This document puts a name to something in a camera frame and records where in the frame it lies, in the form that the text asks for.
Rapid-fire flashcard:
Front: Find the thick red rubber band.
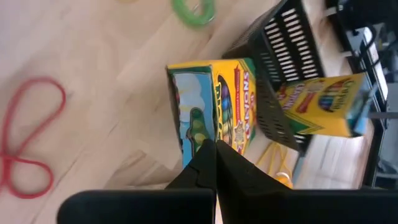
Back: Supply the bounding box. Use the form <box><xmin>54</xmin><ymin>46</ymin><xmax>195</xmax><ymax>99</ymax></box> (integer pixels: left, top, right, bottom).
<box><xmin>0</xmin><ymin>77</ymin><xmax>67</xmax><ymax>200</ymax></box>

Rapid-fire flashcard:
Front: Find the black plastic slotted basket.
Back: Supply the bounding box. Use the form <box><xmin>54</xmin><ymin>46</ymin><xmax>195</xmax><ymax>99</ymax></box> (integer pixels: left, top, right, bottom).
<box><xmin>222</xmin><ymin>0</ymin><xmax>326</xmax><ymax>153</ymax></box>

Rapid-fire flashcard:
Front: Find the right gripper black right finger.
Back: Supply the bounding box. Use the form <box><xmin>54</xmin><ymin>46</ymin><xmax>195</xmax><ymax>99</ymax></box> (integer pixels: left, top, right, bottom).
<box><xmin>216</xmin><ymin>139</ymin><xmax>398</xmax><ymax>224</ymax></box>

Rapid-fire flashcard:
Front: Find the green coil bracelet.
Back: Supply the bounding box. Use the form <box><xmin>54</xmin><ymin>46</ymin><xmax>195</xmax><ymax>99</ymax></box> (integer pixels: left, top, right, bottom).
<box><xmin>171</xmin><ymin>0</ymin><xmax>216</xmax><ymax>27</ymax></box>

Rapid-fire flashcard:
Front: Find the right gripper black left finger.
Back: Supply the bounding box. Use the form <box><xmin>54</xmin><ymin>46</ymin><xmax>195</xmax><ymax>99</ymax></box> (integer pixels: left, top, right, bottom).
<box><xmin>57</xmin><ymin>139</ymin><xmax>218</xmax><ymax>224</ymax></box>

